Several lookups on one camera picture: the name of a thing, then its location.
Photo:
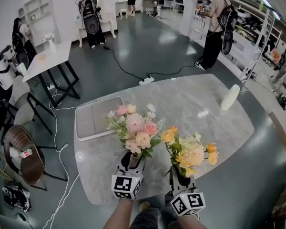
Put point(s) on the yellow flowers bunch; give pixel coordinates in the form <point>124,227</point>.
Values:
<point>188,151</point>

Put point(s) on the white cylinder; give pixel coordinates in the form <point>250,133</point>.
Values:
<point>21,70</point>

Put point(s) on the white console table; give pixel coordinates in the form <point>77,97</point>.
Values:
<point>107,20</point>

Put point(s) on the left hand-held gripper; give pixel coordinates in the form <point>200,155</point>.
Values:
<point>124,186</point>

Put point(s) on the round plate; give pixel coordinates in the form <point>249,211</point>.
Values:
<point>41,58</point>

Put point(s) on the grey tray with white rim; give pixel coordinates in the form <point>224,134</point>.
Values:
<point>95,120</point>

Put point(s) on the white power strip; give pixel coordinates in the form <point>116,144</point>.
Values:
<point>146,80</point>

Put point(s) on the person's grey trousers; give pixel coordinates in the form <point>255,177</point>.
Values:
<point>147,218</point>

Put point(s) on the black white bag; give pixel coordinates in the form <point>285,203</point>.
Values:
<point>15,197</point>

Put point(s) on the person's left forearm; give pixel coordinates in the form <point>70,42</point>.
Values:
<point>118,215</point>

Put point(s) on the white black appliance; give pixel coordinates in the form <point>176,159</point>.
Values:
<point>1,68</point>

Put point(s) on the wooden cabinet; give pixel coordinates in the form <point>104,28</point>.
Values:
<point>150,2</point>

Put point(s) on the person's brown shoe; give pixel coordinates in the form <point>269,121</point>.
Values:
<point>144,205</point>

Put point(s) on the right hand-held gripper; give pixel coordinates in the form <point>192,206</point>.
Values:
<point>188,203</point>

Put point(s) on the pink flowers bunch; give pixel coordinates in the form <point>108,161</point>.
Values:
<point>135,130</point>

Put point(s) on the white table with black legs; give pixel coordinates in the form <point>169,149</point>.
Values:
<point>51,57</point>

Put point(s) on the person's right forearm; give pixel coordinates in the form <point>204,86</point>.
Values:
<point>188,222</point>

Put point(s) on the white upholstered chair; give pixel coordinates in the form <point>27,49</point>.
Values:
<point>22,104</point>

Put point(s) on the small vase with white flowers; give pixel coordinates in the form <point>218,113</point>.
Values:
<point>50,40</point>

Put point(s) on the white stool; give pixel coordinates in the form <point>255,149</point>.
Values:
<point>123,13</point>

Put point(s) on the white metal rack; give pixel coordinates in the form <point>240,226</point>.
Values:
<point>262,44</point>

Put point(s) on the brown wicker chair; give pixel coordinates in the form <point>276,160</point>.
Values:
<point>29,166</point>

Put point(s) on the white wall shelf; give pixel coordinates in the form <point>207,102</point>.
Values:
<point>39,13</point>

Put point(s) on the plastic bottle with red label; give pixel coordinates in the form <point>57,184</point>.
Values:
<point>25,153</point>

